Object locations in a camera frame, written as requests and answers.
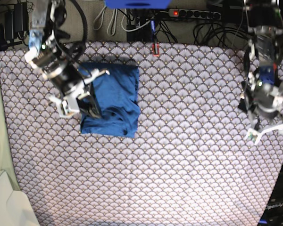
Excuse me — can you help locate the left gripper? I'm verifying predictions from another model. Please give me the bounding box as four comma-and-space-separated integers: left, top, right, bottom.
238, 81, 283, 120

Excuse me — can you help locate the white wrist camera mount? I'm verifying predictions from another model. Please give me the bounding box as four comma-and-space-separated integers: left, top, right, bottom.
49, 69, 110, 118
244, 122, 283, 145

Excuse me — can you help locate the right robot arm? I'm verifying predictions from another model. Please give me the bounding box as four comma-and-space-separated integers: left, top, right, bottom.
25, 0, 109, 118

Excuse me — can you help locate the blue box top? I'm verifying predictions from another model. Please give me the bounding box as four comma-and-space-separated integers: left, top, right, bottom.
104, 0, 171, 9

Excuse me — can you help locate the black power adapter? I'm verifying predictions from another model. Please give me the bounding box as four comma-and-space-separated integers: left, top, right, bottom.
4, 2, 29, 41

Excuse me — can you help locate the red table clamp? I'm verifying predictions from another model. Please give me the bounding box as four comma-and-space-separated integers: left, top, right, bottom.
151, 43, 160, 57

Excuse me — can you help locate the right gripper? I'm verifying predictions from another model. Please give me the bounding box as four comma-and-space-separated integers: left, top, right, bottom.
42, 63, 101, 118

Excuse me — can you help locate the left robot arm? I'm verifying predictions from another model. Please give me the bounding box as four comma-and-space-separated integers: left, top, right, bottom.
240, 0, 283, 120

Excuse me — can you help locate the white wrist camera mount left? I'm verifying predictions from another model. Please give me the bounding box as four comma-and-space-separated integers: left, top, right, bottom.
244, 122, 283, 145

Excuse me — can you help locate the fan-patterned tablecloth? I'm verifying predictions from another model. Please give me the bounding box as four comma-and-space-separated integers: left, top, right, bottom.
0, 42, 283, 226

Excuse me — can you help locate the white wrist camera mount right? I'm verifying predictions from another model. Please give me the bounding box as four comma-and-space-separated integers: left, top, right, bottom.
49, 69, 110, 118

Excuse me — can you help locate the black power strip red switch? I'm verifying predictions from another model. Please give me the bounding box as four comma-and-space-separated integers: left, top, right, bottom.
168, 8, 222, 21

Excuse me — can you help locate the blue T-shirt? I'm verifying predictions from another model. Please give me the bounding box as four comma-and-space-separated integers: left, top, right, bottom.
80, 62, 141, 138

